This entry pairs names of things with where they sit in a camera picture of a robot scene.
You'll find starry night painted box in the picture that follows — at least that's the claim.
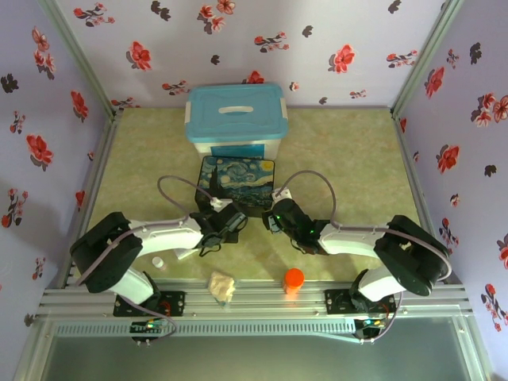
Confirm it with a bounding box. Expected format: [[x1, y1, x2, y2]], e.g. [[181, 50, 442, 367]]
[[194, 155, 278, 219]]

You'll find orange capped bottle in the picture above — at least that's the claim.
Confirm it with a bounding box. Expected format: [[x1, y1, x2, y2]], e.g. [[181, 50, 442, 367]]
[[283, 267, 306, 303]]

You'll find blue lidded storage bin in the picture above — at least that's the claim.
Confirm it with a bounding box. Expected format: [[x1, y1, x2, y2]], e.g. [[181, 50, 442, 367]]
[[185, 82, 289, 160]]

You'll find green circuit board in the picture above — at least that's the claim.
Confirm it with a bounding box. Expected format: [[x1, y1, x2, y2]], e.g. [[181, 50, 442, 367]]
[[356, 316, 388, 331], [130, 319, 168, 333]]

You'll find grey lower shelf panel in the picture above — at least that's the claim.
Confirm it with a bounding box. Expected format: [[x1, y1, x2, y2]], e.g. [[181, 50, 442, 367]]
[[11, 317, 491, 381]]

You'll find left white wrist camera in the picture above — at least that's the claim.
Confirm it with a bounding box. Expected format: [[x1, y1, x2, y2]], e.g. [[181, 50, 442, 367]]
[[209, 196, 235, 213]]

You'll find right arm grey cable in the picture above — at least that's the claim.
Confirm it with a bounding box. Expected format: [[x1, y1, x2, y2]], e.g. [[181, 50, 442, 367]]
[[276, 170, 453, 345]]

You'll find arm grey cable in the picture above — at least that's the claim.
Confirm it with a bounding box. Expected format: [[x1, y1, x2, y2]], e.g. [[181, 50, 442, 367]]
[[276, 170, 453, 345], [74, 175, 219, 345]]

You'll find left arm grey cable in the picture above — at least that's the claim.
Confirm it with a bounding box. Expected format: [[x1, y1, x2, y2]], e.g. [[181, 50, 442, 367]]
[[74, 175, 219, 345]]

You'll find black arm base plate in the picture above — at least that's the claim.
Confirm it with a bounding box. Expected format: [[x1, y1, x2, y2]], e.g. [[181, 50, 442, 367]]
[[324, 288, 398, 315], [113, 290, 187, 318]]

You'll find aluminium front rail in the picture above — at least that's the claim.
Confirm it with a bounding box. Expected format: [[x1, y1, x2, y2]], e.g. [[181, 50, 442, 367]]
[[37, 279, 475, 319]]

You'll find slotted grey cable duct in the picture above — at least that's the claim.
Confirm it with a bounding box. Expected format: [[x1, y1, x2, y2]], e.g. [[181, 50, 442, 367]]
[[52, 321, 359, 340]]

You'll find aluminium side rail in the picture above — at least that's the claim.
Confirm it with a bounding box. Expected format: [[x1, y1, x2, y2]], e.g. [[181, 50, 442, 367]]
[[43, 110, 122, 293], [391, 110, 465, 285]]

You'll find aluminium corner post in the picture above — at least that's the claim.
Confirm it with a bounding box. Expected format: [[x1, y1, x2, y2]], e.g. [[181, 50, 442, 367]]
[[38, 0, 122, 121], [390, 0, 466, 119]]

